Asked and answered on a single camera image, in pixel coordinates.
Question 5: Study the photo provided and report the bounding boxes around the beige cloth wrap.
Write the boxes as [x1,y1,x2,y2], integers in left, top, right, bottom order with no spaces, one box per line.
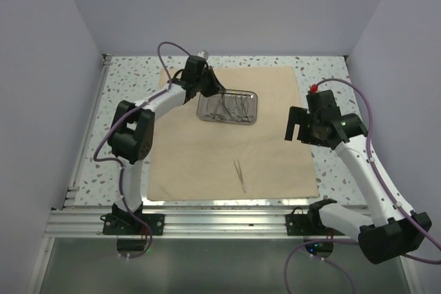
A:
[147,66,318,201]

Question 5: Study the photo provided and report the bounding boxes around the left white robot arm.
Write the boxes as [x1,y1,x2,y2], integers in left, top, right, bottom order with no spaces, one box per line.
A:
[107,55,225,234]

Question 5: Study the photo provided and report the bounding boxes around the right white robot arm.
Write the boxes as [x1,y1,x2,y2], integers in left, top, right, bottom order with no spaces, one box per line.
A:
[285,90,432,264]

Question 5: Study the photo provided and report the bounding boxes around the steel forceps in tray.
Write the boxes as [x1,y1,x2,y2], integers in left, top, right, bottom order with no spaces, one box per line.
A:
[210,96,225,120]

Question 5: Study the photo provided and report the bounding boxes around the steel instrument tray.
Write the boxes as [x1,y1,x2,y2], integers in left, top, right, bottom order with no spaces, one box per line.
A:
[196,90,258,125]

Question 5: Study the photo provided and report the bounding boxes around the steel scissors in tray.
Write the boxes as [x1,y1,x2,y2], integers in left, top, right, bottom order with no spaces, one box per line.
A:
[236,93,249,119]

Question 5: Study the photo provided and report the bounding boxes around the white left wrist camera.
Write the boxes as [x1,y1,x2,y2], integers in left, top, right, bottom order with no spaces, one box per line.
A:
[197,50,209,60]

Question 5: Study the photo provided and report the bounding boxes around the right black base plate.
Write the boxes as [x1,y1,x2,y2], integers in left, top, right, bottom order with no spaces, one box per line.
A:
[285,207,344,238]

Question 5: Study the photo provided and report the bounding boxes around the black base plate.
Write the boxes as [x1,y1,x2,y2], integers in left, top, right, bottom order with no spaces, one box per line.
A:
[285,207,344,238]
[100,213,165,235]

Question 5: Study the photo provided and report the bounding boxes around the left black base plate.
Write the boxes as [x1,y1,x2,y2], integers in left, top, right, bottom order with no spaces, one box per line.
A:
[100,213,165,235]

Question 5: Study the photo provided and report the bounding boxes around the aluminium mounting rail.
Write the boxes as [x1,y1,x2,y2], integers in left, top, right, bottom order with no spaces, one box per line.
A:
[44,206,409,240]

